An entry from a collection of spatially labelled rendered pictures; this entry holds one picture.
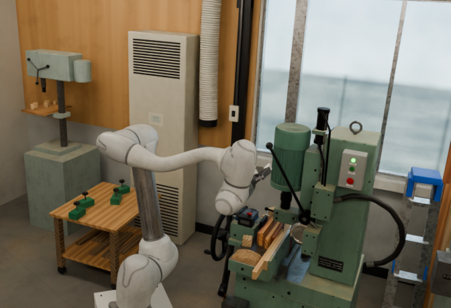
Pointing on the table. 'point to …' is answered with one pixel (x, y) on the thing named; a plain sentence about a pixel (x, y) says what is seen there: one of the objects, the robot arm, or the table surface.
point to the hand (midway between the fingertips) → (261, 171)
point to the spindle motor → (289, 155)
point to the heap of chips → (247, 256)
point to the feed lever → (293, 192)
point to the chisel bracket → (282, 215)
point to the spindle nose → (286, 200)
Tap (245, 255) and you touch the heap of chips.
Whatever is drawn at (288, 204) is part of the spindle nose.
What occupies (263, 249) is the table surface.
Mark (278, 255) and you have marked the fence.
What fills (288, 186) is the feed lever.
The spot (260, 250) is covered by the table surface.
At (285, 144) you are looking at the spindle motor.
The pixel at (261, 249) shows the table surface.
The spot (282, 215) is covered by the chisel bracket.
